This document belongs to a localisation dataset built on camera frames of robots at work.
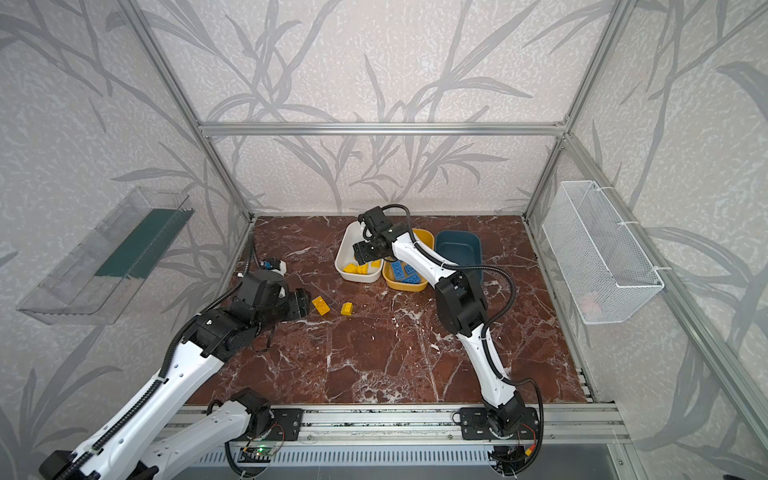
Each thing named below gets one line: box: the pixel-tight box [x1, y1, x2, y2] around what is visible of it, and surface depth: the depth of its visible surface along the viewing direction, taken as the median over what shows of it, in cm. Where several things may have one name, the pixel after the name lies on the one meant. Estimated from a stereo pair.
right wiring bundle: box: [487, 410, 544, 476], surface depth 71 cm
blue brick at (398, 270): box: [392, 260, 404, 281], surface depth 101 cm
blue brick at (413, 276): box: [402, 265, 421, 284], surface depth 102 cm
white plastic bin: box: [334, 221, 384, 283], surface depth 103 cm
